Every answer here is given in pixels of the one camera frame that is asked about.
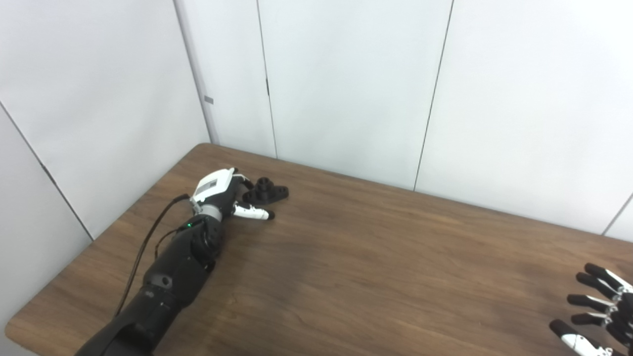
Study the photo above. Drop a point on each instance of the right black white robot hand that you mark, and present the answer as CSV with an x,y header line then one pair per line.
x,y
620,311

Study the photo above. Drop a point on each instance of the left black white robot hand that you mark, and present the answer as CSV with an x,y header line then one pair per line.
x,y
215,193

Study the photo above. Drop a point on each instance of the black flanged holder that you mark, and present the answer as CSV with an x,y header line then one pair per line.
x,y
267,193

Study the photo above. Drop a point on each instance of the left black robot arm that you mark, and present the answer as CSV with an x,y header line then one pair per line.
x,y
173,277

